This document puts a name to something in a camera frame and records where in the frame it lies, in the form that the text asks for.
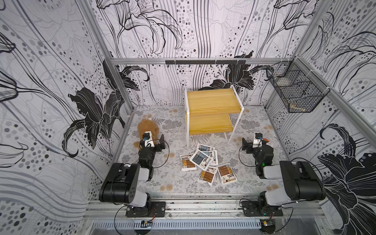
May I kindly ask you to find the brown coffee bag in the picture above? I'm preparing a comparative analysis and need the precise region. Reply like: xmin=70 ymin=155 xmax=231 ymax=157
xmin=180 ymin=153 xmax=197 ymax=171
xmin=197 ymin=166 xmax=218 ymax=186
xmin=216 ymin=163 xmax=238 ymax=185

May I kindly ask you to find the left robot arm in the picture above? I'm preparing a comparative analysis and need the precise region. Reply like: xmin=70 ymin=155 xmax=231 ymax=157
xmin=99 ymin=131 xmax=168 ymax=208

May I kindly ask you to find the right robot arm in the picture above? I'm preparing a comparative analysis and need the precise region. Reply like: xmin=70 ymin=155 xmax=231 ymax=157
xmin=241 ymin=138 xmax=326 ymax=208

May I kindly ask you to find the blue coffee bag middle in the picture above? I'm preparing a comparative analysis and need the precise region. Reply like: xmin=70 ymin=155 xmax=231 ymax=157
xmin=204 ymin=150 xmax=218 ymax=166

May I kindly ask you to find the blue coffee bag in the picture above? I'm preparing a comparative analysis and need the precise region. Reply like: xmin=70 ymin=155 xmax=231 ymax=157
xmin=190 ymin=150 xmax=213 ymax=171
xmin=204 ymin=150 xmax=218 ymax=166
xmin=197 ymin=144 xmax=215 ymax=152

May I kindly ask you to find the blue coffee bag back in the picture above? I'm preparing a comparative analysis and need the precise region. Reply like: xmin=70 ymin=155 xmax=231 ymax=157
xmin=197 ymin=144 xmax=215 ymax=152

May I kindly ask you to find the blue coffee bag top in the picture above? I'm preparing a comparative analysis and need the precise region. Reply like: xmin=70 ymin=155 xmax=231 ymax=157
xmin=190 ymin=150 xmax=213 ymax=171

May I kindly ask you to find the white wooden two-tier shelf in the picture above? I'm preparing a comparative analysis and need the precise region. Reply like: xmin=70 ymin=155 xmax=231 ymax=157
xmin=184 ymin=85 xmax=244 ymax=147

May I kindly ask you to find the orange white toy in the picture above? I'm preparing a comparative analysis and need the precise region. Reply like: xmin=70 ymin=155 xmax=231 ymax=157
xmin=261 ymin=138 xmax=269 ymax=145

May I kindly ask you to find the brown teddy bear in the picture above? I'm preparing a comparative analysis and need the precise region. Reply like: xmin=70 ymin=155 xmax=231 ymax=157
xmin=134 ymin=118 xmax=160 ymax=150

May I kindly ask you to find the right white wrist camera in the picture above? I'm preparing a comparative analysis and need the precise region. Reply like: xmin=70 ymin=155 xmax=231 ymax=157
xmin=253 ymin=133 xmax=263 ymax=148

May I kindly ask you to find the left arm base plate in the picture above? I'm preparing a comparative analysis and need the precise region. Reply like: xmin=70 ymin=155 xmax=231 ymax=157
xmin=126 ymin=201 xmax=166 ymax=218

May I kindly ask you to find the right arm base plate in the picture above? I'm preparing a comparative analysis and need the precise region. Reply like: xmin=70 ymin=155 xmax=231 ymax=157
xmin=240 ymin=200 xmax=284 ymax=218

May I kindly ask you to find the black wire basket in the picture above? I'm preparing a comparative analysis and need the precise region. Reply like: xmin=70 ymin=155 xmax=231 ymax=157
xmin=266 ymin=59 xmax=330 ymax=113

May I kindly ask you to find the grey slotted cable duct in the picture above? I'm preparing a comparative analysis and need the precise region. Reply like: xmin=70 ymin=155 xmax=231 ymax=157
xmin=93 ymin=218 xmax=261 ymax=230

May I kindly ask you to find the black wall bar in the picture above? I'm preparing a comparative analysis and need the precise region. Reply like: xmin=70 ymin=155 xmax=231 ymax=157
xmin=165 ymin=59 xmax=246 ymax=65

